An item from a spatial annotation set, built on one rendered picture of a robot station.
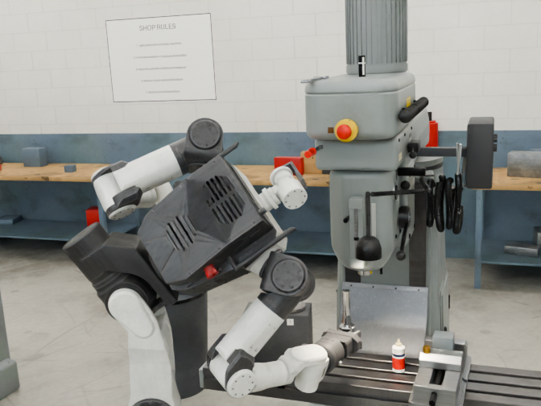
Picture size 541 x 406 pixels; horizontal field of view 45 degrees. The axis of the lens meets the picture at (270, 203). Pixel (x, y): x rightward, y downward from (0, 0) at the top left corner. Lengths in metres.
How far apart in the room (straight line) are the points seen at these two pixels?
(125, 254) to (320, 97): 0.66
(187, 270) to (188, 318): 2.29
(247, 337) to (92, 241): 0.46
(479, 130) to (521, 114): 4.02
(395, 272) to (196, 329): 1.74
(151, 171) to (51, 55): 5.98
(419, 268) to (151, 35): 5.03
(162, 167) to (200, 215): 0.23
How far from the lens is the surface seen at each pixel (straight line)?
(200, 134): 1.72
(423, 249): 2.44
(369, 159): 1.88
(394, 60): 2.16
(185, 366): 3.99
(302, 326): 2.18
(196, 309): 3.89
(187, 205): 1.59
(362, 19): 2.15
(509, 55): 6.15
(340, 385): 2.15
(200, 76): 6.78
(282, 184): 1.70
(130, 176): 1.75
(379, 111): 1.77
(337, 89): 1.78
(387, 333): 2.48
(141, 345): 1.78
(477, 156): 2.18
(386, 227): 1.97
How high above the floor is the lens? 1.97
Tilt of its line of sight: 13 degrees down
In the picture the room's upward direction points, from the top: 3 degrees counter-clockwise
